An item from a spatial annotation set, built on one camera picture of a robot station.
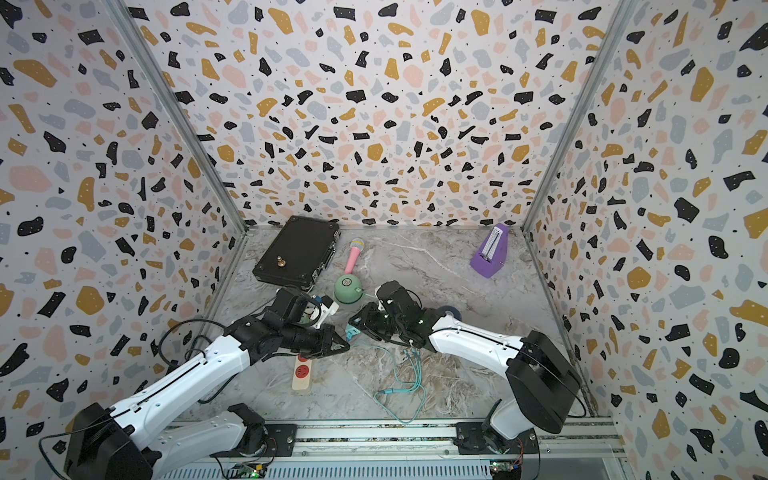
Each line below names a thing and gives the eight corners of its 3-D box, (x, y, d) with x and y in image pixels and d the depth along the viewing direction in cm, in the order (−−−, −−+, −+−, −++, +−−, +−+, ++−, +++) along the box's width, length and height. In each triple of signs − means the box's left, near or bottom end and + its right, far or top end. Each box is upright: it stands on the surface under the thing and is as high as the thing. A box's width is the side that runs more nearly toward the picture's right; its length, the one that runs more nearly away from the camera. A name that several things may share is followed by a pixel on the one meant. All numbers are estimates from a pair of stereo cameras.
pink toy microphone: (342, 274, 110) (340, 268, 107) (353, 244, 120) (352, 237, 117) (353, 276, 109) (352, 269, 106) (364, 245, 119) (363, 239, 116)
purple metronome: (485, 280, 109) (497, 246, 95) (471, 268, 112) (482, 233, 98) (502, 267, 113) (517, 233, 98) (489, 256, 116) (501, 221, 102)
